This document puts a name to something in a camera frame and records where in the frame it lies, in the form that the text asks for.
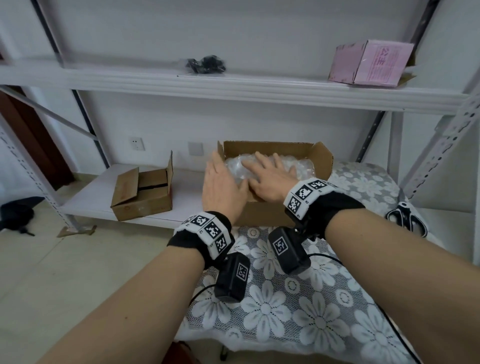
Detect small brown cardboard box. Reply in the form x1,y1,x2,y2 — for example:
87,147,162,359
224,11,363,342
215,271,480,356
110,151,174,222

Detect white metal shelving rack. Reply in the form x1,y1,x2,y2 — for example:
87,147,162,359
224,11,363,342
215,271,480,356
0,0,480,233
412,142,480,267

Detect white floral lace tablecloth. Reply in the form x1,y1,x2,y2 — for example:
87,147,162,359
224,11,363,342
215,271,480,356
174,161,447,364

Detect clear bubble wrap heap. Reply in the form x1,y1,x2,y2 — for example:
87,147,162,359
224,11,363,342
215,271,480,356
236,157,297,188

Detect black left camera cable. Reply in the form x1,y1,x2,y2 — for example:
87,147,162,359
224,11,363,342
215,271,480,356
187,283,218,307

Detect pink box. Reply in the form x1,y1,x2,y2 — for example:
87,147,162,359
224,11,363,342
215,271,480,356
328,40,417,88

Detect person's left hand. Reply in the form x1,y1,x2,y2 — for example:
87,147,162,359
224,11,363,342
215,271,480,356
201,151,250,226

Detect black wristband with markers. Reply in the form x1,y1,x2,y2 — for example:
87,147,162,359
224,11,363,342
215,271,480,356
283,178,367,241
166,211,236,270

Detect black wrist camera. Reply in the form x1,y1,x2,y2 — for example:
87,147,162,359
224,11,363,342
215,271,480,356
213,251,251,304
268,226,312,276

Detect black bag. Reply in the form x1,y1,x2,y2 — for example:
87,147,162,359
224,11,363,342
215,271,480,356
0,196,46,237

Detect person's left forearm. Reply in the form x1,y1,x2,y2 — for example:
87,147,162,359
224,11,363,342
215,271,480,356
35,245,205,364

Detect black camera cable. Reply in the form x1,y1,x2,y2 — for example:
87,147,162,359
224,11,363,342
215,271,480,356
187,283,218,307
307,253,423,364

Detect person's right forearm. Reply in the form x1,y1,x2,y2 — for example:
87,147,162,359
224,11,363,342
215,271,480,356
324,208,480,364

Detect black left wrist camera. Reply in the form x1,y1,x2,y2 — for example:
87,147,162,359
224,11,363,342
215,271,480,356
213,251,251,304

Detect brown wooden door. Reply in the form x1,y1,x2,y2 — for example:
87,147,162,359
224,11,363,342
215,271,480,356
0,86,74,191

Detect orange trousers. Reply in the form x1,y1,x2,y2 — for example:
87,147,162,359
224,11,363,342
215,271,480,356
163,340,196,364

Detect person's right hand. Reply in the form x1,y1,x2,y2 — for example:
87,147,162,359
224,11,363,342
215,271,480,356
240,151,301,205

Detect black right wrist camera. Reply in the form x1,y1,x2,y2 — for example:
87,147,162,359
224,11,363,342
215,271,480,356
268,226,312,276

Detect black right camera cable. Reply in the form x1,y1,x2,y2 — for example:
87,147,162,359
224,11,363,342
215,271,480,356
307,253,423,364

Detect large-bubble clear bubble wrap sheet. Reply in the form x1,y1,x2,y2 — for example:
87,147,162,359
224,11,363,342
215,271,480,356
224,155,245,187

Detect black right wristband with markers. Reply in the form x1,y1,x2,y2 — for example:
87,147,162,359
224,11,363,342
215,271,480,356
283,178,367,241

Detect black crumpled plastic bundle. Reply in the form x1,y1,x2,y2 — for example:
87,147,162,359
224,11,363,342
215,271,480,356
186,55,227,75

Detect black left wristband with markers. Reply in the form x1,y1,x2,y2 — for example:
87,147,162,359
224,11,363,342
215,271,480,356
166,211,236,270

